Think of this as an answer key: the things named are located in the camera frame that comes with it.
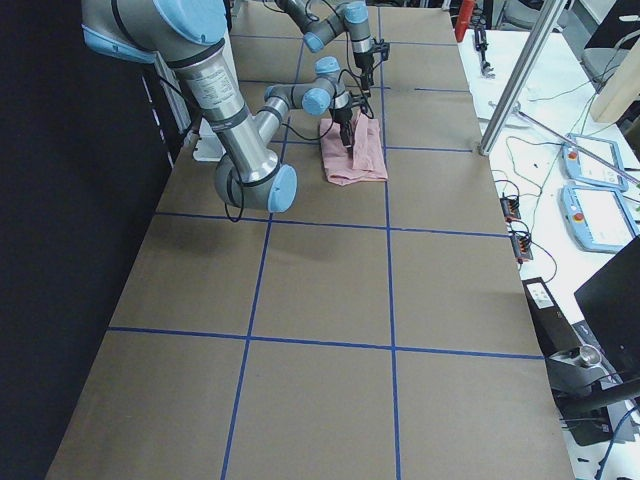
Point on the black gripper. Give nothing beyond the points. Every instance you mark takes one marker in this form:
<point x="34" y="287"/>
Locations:
<point x="361" y="63"/>
<point x="343" y="120"/>

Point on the pink Snoopy t-shirt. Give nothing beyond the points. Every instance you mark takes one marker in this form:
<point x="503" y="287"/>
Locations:
<point x="363" y="162"/>

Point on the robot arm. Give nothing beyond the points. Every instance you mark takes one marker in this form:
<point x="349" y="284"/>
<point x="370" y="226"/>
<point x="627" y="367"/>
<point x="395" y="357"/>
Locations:
<point x="190" y="36"/>
<point x="350" y="18"/>

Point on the red cylinder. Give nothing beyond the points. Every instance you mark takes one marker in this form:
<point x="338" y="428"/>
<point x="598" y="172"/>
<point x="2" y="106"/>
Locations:
<point x="463" y="19"/>

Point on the black tripod pole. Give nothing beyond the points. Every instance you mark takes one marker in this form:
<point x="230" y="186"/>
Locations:
<point x="481" y="47"/>

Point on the white mounting column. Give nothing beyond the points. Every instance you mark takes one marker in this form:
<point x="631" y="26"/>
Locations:
<point x="208" y="147"/>

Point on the metal grabber pole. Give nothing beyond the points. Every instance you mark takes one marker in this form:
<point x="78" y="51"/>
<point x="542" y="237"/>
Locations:
<point x="588" y="159"/>

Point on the orange black connector board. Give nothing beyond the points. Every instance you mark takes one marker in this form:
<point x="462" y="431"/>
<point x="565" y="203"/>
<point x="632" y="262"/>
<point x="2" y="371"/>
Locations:
<point x="510" y="208"/>

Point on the blue teach pendant near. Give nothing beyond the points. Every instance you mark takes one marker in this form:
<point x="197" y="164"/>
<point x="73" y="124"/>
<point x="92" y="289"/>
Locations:
<point x="597" y="218"/>

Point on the black box with label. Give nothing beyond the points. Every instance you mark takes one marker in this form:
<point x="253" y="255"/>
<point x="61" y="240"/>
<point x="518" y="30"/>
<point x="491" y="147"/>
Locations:
<point x="554" y="332"/>

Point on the black monitor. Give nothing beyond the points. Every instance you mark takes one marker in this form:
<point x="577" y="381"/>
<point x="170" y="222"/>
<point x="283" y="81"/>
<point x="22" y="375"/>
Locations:
<point x="609" y="301"/>

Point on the aluminium frame post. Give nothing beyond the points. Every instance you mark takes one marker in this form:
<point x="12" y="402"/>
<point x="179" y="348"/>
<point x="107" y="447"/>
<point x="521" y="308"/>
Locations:
<point x="524" y="65"/>

